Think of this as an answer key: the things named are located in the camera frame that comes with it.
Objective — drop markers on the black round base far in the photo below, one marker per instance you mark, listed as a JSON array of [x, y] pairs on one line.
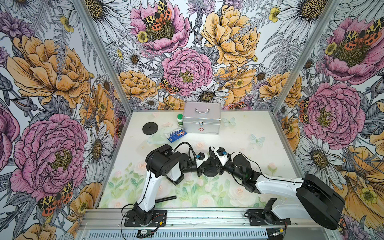
[[150, 128]]

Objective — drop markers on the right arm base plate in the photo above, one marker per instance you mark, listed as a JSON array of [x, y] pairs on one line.
[[258, 217]]

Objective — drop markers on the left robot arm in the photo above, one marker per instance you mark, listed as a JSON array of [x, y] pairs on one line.
[[163, 162]]

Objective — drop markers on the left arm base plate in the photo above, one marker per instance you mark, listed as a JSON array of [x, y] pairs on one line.
[[153, 218]]

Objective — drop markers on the aluminium front rail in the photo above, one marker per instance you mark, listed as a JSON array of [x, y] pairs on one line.
[[177, 218]]

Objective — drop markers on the silver aluminium first aid case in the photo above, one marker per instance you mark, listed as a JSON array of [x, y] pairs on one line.
[[202, 118]]

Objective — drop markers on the clear plastic bag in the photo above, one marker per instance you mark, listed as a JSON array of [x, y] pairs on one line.
[[158, 139]]

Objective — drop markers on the black round stand base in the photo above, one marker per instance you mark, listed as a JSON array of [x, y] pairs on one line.
[[210, 168]]

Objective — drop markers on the small circuit board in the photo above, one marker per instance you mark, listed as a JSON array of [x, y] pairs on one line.
[[141, 234]]

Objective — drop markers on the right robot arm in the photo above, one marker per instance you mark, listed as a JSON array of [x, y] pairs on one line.
[[302, 198]]

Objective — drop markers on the black stand pole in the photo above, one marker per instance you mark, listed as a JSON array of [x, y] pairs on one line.
[[165, 199]]

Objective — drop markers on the blue snack packet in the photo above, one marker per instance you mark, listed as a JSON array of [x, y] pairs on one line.
[[175, 135]]

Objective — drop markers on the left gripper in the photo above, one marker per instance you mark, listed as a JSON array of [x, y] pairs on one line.
[[200, 170]]

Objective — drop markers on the green capped white bottle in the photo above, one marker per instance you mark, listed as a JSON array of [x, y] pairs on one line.
[[180, 118]]

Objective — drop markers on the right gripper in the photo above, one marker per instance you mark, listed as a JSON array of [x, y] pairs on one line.
[[221, 171]]

